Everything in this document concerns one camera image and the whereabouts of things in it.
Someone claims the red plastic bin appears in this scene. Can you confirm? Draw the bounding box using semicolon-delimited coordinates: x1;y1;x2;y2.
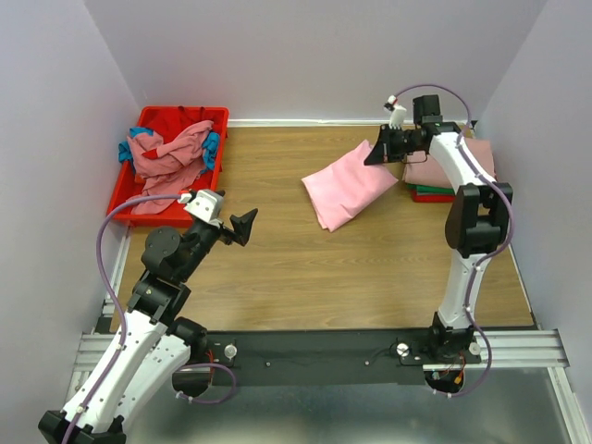
106;105;230;228

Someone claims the aluminium rail frame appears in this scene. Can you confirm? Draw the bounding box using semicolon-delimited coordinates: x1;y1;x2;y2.
53;118;592;444

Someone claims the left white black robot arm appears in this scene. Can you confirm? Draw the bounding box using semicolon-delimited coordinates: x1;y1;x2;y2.
38;210;257;443

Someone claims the crumpled dusty pink shirt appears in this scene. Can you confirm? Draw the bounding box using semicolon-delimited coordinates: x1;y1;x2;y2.
127;120;214;198

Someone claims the blue crumpled shirt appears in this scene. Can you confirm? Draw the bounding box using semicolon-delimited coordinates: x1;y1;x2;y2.
118;127;220;171

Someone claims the light pink t shirt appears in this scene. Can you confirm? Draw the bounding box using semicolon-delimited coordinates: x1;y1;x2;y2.
302;140;399;232

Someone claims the folded red shirt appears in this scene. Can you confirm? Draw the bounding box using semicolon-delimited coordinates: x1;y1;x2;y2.
408;189;455;204

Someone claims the folded dusty pink shirt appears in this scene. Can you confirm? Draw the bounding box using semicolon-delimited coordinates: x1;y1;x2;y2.
402;139;496;189

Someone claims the folded green shirt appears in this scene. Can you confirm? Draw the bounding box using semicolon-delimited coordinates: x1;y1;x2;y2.
407;184;455;195

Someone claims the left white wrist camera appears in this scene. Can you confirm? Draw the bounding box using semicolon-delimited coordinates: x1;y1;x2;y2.
178;189;224;222

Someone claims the red shirt in bin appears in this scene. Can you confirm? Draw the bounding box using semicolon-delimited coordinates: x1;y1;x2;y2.
138;105;205;143

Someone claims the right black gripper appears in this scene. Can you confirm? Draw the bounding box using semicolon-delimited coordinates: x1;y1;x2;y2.
362;125;420;167

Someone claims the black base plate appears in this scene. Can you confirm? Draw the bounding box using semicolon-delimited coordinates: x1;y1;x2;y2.
170;327;482;399

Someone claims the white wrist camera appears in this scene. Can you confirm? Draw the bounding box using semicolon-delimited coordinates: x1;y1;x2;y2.
178;189;224;222
383;94;407;130

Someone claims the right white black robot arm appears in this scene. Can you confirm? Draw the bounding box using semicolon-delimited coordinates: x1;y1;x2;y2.
364;94;513;363

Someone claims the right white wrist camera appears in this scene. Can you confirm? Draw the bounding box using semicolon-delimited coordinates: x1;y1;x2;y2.
383;94;407;130

